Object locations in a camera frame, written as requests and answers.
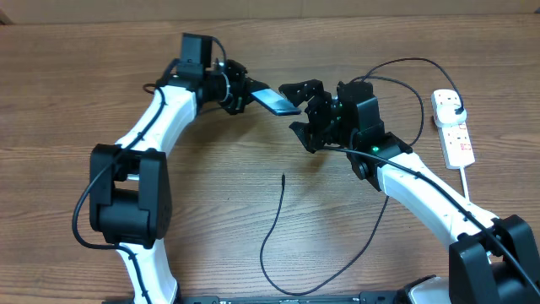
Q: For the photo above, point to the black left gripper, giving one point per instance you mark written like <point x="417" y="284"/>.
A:
<point x="244" y="84"/>

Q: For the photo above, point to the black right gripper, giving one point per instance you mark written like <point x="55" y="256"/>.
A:
<point x="323" y="102"/>

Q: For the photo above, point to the Samsung Galaxy smartphone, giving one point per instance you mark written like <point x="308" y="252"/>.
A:
<point x="275" y="103"/>

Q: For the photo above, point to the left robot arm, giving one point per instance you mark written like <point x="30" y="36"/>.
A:
<point x="129" y="194"/>

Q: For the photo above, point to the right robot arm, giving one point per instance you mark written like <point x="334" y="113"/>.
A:
<point x="491" y="260"/>

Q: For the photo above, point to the white charger adapter plug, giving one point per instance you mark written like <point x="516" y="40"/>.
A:
<point x="447" y="115"/>

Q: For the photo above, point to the white power strip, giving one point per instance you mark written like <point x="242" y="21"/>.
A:
<point x="455" y="140"/>

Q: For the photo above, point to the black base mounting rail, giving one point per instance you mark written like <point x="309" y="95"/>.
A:
<point x="291" y="300"/>

